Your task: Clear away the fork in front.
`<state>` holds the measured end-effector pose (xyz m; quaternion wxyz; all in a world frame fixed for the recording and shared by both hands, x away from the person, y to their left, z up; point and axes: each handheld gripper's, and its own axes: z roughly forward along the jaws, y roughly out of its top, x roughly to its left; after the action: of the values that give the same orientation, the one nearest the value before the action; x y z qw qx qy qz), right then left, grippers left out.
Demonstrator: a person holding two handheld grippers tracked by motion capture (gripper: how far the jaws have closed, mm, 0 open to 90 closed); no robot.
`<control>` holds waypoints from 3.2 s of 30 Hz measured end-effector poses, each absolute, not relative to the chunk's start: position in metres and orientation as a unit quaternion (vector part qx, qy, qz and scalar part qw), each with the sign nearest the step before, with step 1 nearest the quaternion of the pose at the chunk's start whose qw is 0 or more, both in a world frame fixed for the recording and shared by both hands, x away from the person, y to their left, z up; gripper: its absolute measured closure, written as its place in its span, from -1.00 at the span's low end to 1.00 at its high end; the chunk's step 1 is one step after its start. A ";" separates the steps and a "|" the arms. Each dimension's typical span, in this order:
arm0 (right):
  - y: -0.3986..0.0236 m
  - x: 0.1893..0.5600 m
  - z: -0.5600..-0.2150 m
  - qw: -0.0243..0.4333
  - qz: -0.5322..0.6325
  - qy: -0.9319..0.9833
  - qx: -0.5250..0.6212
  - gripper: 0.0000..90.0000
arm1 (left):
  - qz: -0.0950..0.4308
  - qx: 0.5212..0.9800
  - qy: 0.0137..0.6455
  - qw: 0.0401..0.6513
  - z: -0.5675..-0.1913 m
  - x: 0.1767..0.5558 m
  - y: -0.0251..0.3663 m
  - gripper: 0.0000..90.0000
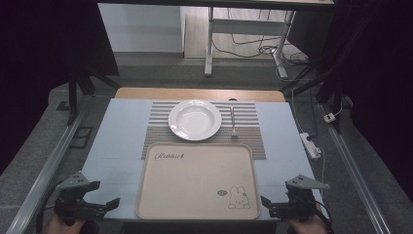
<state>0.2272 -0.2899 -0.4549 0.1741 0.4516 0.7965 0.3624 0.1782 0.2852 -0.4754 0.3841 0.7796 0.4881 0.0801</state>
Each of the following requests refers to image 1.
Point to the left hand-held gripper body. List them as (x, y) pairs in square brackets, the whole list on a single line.
[(73, 208)]

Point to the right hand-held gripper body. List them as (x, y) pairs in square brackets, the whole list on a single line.
[(297, 208)]

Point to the person's right hand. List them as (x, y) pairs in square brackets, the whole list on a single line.
[(308, 227)]

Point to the person's left hand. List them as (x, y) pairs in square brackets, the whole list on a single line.
[(60, 227)]

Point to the black plug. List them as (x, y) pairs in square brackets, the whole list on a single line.
[(311, 137)]

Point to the striped woven placemat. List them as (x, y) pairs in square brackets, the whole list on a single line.
[(246, 143)]

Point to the beige tray with rabbit print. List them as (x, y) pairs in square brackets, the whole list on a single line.
[(195, 185)]

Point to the small white adapter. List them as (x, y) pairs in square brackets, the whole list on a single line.
[(329, 117)]

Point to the silver fork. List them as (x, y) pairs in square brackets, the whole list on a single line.
[(233, 123)]

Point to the black metal stand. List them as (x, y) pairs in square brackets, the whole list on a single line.
[(328, 87), (73, 91)]

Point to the wooden board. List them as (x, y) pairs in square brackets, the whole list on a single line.
[(146, 93)]

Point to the white round plate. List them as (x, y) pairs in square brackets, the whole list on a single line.
[(195, 120)]

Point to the black curtain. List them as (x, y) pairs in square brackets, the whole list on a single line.
[(380, 81), (39, 65)]

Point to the aluminium rail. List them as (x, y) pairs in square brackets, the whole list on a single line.
[(354, 175), (45, 175)]

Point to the black rectangular floor frame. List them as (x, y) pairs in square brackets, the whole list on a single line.
[(81, 137)]

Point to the white desk frame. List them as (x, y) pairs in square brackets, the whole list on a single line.
[(246, 26)]

